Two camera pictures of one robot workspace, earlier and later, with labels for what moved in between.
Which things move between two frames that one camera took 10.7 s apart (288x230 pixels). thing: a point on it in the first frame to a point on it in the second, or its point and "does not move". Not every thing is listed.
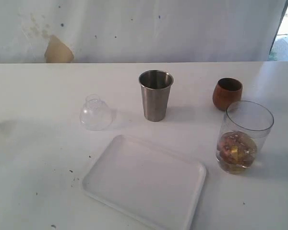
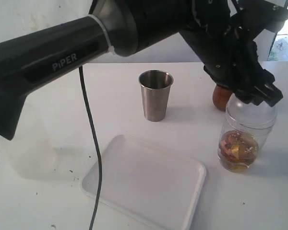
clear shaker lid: x=95 y=115 to x=252 y=116
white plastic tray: x=147 y=181 does not move
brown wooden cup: x=227 y=91 does not move
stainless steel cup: x=155 y=85 does not move
